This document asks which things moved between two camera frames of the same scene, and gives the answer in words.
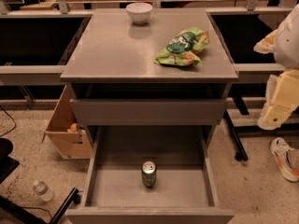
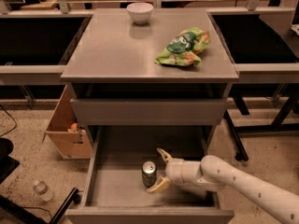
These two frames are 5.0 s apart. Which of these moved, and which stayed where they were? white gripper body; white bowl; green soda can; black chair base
Moved: white gripper body
Stayed: white bowl; green soda can; black chair base
